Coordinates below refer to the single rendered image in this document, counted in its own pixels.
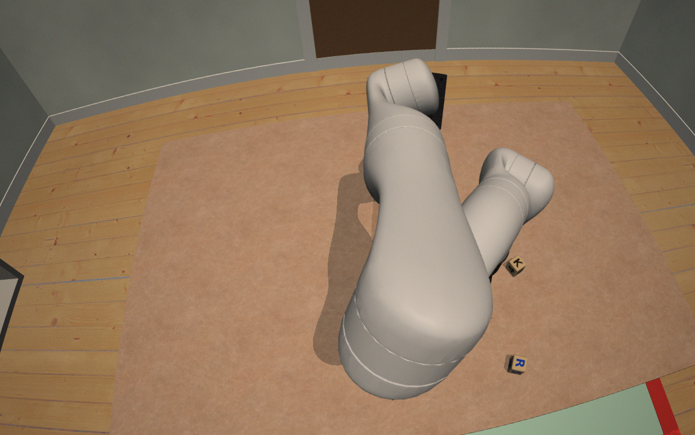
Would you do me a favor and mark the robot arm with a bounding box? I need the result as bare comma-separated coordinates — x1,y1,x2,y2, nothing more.
338,59,555,400

